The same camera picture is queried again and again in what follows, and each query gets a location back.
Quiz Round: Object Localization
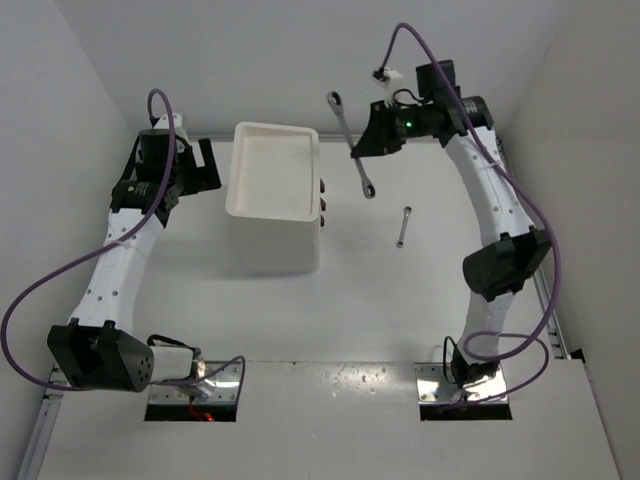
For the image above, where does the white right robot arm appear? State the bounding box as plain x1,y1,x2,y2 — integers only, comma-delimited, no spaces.
351,60,551,387

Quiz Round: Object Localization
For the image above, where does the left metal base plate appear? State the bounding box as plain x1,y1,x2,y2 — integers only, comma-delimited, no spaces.
148,360,244,407

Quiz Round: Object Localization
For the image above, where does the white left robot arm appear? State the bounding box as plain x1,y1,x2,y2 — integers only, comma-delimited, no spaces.
47,128,222,392

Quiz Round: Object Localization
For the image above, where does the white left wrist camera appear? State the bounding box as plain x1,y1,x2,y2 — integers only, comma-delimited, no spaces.
152,113,189,142

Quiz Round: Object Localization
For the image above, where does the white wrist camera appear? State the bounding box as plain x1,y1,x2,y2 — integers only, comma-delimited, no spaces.
371,67,404,103
152,113,189,142

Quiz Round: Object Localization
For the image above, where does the short silver wrench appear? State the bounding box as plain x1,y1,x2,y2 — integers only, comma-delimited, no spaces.
396,206,412,248

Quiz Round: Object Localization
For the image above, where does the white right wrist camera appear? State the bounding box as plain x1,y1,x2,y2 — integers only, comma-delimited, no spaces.
371,67,404,103

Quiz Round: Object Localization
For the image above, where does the white drawer cabinet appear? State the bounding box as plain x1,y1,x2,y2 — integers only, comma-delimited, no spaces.
225,121,321,275

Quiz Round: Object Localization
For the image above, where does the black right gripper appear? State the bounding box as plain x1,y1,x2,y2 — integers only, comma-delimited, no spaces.
354,98,433,157

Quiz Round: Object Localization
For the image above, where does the metal base plate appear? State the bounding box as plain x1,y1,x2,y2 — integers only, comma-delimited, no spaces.
415,363,509,407
148,360,244,407

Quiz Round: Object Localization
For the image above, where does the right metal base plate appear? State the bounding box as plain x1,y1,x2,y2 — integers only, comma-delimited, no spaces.
415,363,509,407

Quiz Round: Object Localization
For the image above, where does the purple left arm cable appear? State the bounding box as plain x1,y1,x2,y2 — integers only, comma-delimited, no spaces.
2,88,246,391

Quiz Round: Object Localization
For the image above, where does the long silver ratchet wrench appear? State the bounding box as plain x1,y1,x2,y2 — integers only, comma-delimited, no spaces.
326,91,376,199

